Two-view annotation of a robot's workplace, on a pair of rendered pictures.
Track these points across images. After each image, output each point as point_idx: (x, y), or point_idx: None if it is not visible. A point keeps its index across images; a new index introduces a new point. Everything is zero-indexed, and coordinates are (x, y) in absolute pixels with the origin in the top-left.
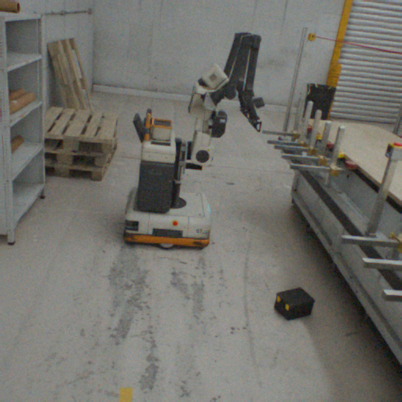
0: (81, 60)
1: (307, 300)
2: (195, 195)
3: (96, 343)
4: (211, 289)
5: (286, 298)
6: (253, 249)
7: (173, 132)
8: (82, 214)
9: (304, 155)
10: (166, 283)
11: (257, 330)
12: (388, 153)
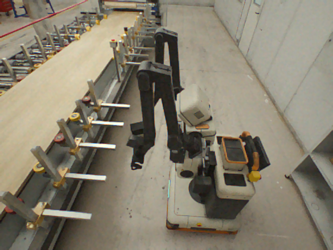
0: None
1: (134, 123)
2: (179, 208)
3: (214, 119)
4: None
5: (143, 124)
6: (135, 181)
7: (220, 181)
8: (272, 227)
9: (23, 237)
10: None
11: (157, 123)
12: (116, 44)
